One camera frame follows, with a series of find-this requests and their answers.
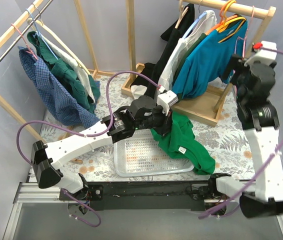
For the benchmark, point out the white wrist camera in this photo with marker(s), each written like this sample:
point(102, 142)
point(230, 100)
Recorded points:
point(262, 53)
point(166, 100)

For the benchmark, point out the black t shirt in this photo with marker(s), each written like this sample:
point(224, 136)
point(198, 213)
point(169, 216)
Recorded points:
point(171, 36)

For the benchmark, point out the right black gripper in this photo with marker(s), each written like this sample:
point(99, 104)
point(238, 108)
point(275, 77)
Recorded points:
point(236, 67)

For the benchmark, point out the white textured garment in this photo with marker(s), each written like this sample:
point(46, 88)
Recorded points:
point(84, 76)

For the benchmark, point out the wooden hanger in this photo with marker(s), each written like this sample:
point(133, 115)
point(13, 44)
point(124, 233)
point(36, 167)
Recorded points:
point(182, 12)

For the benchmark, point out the light blue hanger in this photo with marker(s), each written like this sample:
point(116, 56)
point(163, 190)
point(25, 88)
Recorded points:
point(193, 25)

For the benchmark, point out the blue checked shirt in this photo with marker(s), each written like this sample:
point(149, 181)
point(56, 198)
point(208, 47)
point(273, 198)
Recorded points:
point(63, 107)

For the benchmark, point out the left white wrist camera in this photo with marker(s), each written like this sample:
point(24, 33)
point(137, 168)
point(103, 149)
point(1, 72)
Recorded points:
point(166, 100)

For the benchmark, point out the left wooden clothes rack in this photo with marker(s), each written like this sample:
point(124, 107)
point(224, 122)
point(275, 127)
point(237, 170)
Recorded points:
point(8, 34)

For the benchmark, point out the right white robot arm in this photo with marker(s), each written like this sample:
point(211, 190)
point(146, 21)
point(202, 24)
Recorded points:
point(262, 196)

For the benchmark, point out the cream plastic hanger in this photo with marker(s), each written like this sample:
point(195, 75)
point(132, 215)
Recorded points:
point(79, 62)

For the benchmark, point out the white t shirt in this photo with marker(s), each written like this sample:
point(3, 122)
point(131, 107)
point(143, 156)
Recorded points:
point(200, 26)

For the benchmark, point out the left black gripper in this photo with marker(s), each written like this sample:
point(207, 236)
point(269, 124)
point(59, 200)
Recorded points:
point(165, 120)

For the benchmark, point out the orange hanger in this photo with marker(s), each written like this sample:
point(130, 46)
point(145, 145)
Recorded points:
point(223, 17)

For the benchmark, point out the wooden clothes rack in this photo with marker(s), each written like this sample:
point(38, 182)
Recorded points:
point(207, 108)
point(8, 34)

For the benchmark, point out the white plastic basket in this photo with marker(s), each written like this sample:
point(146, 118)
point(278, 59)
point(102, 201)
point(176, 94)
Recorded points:
point(140, 155)

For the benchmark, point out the right wooden clothes rack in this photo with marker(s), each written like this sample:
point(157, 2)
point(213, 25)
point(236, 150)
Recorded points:
point(207, 108)

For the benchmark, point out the yellow hanger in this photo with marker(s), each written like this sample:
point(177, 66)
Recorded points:
point(231, 27)

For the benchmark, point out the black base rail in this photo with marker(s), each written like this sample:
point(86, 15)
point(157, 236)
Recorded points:
point(195, 195)

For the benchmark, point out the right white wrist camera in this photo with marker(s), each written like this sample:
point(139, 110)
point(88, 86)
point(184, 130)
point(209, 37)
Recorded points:
point(262, 53)

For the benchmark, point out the bright green t shirt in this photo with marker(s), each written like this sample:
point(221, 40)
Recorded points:
point(180, 143)

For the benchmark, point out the blue wire hanger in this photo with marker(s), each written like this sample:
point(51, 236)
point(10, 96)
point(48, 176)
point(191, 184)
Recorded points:
point(39, 34)

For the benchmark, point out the dark green t shirt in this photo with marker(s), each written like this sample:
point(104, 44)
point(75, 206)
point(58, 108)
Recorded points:
point(185, 79)

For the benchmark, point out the teal blue t shirt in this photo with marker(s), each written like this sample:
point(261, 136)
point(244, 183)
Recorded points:
point(214, 56)

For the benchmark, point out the pink hanger on left rack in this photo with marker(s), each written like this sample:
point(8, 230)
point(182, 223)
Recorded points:
point(29, 50)

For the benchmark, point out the dark green ruffled garment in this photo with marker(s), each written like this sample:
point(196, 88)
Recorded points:
point(63, 72)

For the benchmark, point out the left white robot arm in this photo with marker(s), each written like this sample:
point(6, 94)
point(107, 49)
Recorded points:
point(48, 160)

